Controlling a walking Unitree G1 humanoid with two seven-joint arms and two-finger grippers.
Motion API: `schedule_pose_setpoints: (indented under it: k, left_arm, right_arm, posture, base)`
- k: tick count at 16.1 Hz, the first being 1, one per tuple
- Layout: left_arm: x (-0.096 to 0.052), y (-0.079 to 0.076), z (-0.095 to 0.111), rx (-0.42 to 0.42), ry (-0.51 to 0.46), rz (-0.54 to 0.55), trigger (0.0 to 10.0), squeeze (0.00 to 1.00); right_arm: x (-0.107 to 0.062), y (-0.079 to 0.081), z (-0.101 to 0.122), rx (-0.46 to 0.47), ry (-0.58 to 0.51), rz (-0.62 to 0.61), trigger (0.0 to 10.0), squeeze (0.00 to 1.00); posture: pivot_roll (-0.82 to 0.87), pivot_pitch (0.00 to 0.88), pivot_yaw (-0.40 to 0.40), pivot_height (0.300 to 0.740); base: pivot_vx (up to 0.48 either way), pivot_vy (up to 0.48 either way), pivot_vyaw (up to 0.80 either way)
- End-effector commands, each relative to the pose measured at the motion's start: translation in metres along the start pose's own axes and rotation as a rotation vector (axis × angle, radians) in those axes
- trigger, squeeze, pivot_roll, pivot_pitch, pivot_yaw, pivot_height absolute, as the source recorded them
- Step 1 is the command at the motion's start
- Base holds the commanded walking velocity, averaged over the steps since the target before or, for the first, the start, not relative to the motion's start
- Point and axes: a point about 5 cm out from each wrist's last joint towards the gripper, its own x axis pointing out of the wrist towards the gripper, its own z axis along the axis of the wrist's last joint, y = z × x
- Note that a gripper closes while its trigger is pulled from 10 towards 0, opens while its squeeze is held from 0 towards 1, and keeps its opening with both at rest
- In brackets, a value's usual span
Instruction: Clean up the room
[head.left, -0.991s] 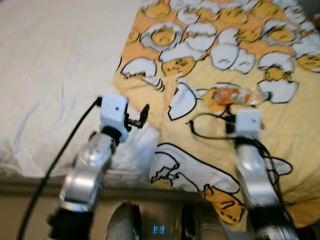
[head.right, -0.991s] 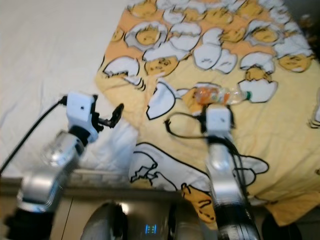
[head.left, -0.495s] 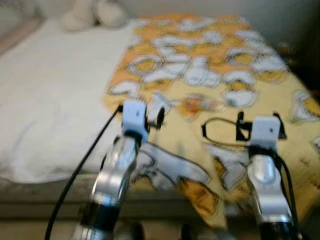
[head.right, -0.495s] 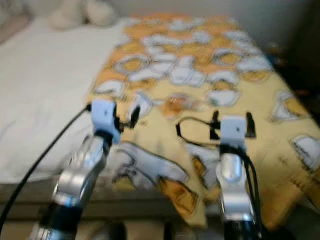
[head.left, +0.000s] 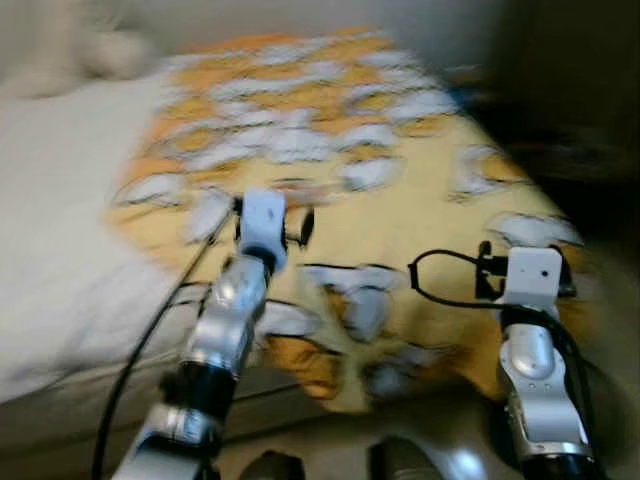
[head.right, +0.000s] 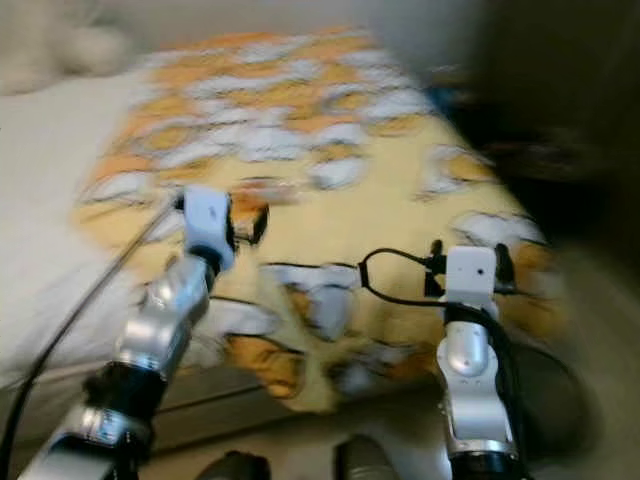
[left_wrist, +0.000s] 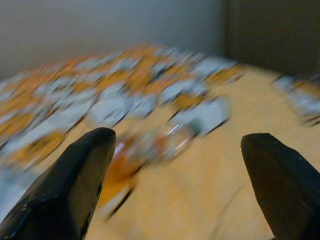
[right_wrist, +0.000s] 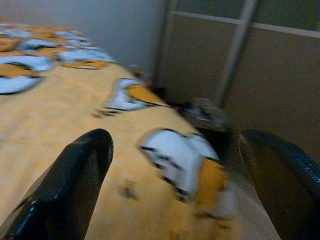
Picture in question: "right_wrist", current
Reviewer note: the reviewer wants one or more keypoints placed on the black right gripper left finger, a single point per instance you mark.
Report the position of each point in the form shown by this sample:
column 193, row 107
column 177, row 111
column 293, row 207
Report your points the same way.
column 65, row 180

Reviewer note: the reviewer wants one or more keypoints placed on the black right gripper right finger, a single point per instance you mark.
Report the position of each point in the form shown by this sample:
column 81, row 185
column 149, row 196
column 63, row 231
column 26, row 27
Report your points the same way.
column 287, row 187

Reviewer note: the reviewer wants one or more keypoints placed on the orange cartoon print blanket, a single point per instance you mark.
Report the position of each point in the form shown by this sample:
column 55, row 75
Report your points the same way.
column 62, row 105

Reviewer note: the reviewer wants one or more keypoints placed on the grey crumpled bundle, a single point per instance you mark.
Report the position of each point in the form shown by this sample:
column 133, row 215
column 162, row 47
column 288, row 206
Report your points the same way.
column 207, row 112

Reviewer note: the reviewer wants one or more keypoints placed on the grey framed sliding wardrobe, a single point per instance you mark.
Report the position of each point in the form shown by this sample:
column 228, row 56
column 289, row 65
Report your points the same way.
column 275, row 75

